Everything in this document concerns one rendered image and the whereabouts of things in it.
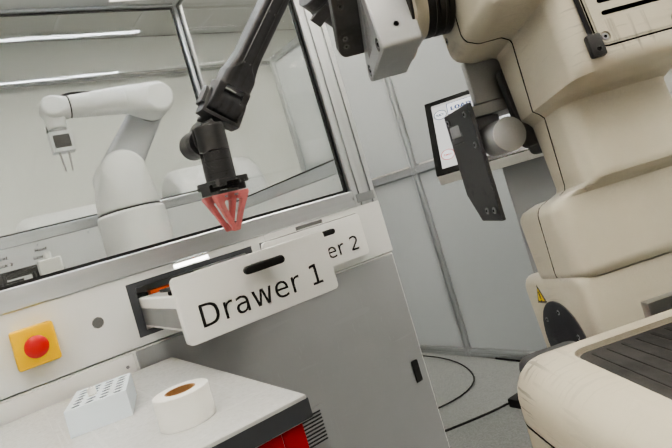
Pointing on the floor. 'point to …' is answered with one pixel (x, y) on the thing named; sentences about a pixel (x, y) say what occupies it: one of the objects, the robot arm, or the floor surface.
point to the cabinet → (307, 364)
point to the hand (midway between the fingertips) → (232, 226)
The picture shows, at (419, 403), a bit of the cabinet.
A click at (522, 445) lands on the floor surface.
